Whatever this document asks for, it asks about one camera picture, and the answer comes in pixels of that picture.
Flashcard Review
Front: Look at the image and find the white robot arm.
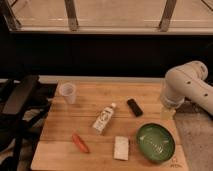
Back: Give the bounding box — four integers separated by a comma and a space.
160, 61, 213, 118

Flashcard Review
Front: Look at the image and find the green bowl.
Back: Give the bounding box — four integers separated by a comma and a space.
136, 123, 175, 163

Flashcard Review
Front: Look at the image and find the black rectangular block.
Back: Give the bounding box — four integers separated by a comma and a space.
127, 99, 143, 117

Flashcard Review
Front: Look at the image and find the white sponge block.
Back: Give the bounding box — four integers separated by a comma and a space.
114, 136, 129, 161

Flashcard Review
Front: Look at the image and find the white plastic bottle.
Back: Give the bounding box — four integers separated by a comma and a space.
92, 103, 116, 134

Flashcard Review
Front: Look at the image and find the orange carrot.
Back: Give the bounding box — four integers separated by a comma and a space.
72, 134, 90, 153

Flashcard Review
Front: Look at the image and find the clear plastic cup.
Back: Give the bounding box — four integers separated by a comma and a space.
59, 82, 77, 104

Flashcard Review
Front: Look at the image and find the black chair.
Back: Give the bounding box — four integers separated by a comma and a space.
0, 75, 56, 171

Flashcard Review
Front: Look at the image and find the window frame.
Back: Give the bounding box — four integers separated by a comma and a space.
0, 0, 213, 35

